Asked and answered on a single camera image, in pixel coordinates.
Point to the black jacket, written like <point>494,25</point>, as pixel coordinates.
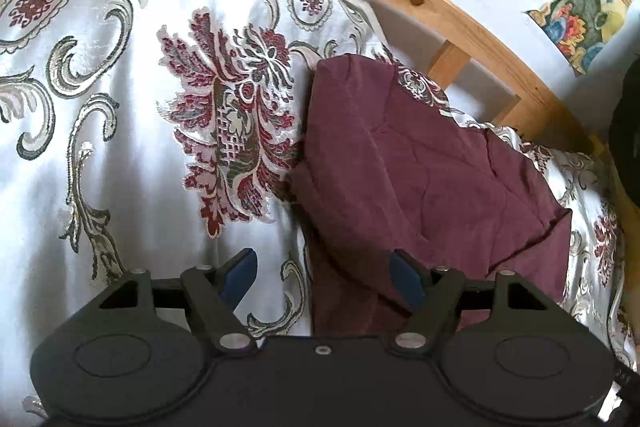
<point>627,132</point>

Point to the maroon small garment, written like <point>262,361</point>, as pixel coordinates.
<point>415,177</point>

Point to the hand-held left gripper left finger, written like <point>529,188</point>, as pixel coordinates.
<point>241,276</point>

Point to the white floral satin bedspread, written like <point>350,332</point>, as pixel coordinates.
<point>130,117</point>

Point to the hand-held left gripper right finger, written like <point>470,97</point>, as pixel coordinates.
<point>406,279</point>

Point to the wooden bed frame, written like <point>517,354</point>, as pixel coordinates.
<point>450,32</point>

